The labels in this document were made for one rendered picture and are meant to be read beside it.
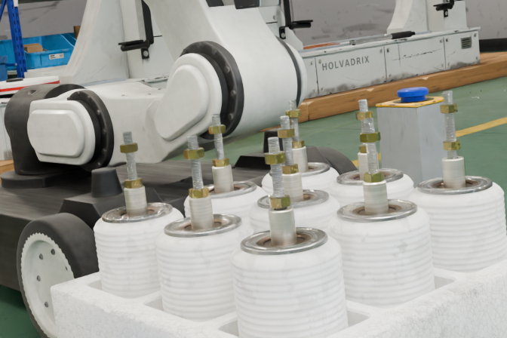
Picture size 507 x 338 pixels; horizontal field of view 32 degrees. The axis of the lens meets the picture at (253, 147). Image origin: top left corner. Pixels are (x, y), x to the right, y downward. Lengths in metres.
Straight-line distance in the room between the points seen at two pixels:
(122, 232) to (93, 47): 2.37
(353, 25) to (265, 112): 6.26
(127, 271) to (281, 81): 0.46
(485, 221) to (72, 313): 0.44
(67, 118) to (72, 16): 8.89
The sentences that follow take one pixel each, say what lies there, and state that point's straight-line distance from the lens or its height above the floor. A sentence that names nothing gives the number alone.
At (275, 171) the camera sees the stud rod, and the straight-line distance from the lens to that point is 0.75.
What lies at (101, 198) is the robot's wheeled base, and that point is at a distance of 1.29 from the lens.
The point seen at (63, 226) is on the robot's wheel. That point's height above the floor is 0.19.
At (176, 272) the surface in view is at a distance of 0.83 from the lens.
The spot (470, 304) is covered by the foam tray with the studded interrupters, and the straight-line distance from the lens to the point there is 0.84.
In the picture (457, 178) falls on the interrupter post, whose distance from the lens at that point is 0.92.
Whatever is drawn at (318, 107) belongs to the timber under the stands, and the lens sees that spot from 3.64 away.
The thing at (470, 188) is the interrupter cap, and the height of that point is 0.25.
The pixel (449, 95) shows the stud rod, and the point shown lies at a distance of 0.91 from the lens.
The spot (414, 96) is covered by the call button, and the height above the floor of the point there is 0.32.
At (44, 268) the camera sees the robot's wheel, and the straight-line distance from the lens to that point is 1.32.
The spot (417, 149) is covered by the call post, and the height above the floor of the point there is 0.26.
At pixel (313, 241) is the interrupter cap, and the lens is 0.75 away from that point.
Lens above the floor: 0.45
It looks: 8 degrees down
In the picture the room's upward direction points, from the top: 6 degrees counter-clockwise
